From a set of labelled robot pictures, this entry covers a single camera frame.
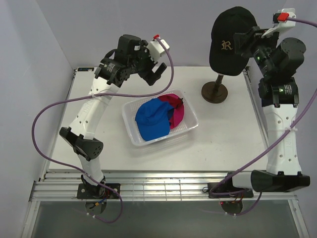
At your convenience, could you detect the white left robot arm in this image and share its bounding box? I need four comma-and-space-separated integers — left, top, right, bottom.
59, 34, 169, 198

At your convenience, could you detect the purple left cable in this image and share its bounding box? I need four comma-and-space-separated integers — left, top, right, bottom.
31, 39, 175, 223

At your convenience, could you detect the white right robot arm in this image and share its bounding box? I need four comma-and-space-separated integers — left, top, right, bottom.
221, 26, 311, 197

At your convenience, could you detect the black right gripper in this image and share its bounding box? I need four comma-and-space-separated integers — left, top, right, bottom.
233, 26, 283, 77

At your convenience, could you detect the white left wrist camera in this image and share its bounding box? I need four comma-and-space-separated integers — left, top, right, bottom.
146, 35, 170, 62

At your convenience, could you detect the black baseball cap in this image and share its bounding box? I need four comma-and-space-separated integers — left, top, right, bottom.
209, 6, 257, 76

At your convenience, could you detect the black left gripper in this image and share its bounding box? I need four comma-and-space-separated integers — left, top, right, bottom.
128, 40, 166, 85

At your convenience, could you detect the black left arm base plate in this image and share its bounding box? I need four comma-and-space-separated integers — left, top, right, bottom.
76, 183, 121, 199

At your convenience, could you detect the pink baseball cap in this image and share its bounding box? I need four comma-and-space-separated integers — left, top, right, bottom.
158, 93, 185, 129

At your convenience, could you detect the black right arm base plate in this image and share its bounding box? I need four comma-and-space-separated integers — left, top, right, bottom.
202, 182, 254, 198

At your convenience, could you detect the blue baseball cap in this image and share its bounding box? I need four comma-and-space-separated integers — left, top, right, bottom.
135, 98, 174, 141

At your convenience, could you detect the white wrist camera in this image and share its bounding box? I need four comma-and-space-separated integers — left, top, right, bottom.
146, 35, 170, 62
261, 8, 296, 38

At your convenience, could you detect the small label sticker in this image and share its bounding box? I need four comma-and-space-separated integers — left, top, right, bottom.
77, 67, 95, 72

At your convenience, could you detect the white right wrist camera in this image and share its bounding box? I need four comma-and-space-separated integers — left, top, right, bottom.
261, 8, 296, 38

